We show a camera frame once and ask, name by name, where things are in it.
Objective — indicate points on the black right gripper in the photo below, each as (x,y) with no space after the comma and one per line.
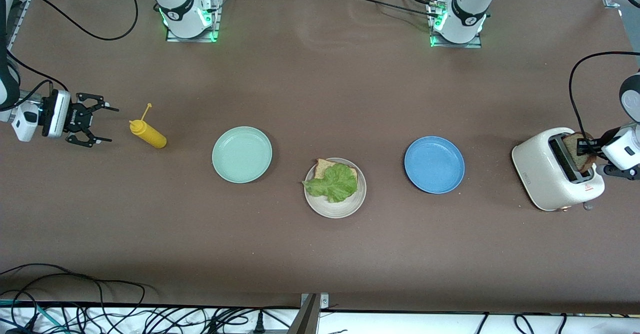
(76,119)

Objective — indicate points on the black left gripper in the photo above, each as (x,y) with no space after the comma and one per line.
(588,147)

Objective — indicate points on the brown bread slice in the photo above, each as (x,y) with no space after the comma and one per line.
(582,162)
(324,166)

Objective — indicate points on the yellow mustard squeeze bottle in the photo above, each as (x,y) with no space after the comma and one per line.
(150,137)

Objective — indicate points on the green lettuce leaf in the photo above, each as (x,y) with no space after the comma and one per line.
(335,184)

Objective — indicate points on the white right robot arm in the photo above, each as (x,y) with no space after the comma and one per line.
(180,9)

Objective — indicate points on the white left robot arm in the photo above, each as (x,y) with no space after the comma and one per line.
(467,9)

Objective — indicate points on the green round plate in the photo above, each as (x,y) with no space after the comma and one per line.
(242,154)

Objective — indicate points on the blue round plate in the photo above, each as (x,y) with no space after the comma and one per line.
(434,164)

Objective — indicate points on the beige round plate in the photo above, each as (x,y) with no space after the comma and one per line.
(335,210)

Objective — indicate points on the cream white toaster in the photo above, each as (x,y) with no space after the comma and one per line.
(535,164)

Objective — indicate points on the aluminium profile piece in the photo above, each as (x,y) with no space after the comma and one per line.
(610,0)

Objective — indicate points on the black power plug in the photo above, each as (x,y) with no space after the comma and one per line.
(259,326)

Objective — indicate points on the aluminium table side rail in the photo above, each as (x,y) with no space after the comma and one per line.
(20,9)

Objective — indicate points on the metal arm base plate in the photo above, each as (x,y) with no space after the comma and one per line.
(475,45)
(216,24)

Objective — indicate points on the metal table edge bracket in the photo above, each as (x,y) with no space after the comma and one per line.
(310,319)

